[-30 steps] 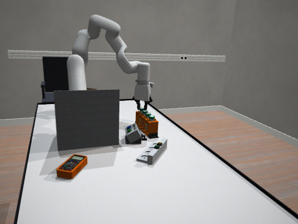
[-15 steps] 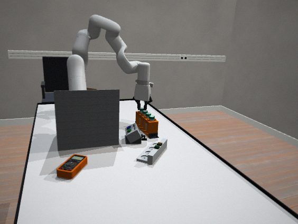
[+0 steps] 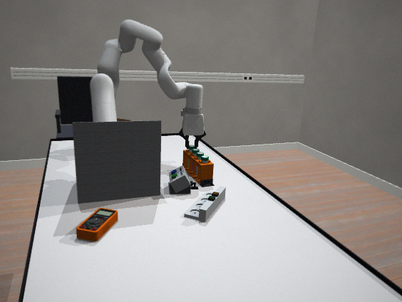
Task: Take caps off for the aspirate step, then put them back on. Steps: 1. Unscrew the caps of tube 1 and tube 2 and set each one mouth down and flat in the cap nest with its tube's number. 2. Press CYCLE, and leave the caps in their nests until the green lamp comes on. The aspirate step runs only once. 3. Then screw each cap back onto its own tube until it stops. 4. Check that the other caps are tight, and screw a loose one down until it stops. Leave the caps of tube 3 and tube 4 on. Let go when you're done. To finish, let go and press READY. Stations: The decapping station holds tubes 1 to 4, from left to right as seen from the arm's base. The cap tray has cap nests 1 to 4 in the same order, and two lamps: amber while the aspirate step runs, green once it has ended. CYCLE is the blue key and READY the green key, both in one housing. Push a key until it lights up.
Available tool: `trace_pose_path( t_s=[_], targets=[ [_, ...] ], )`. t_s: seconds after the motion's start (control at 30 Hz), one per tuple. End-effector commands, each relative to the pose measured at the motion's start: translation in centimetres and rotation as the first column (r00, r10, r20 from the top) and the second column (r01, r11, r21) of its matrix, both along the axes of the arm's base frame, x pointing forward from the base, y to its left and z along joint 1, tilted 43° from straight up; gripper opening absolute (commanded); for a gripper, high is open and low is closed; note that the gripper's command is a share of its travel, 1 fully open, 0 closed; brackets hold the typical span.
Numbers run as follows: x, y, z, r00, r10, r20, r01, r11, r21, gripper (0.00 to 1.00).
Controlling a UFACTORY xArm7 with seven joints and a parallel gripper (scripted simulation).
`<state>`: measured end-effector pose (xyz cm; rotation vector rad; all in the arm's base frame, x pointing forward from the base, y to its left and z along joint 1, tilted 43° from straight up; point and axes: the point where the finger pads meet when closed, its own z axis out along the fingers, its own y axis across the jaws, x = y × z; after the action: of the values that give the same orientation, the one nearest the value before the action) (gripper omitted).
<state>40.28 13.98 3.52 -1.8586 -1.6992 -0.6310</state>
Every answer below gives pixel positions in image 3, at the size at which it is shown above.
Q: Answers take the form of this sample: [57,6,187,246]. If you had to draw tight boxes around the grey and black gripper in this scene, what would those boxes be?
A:
[178,113,206,149]

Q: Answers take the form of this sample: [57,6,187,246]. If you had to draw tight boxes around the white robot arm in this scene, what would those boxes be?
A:
[90,20,203,122]

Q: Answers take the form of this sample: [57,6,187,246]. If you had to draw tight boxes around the orange handheld multimeter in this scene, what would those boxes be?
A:
[76,208,118,241]

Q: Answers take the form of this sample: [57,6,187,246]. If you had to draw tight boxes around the dark grey angle bracket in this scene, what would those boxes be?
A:
[200,179,214,187]

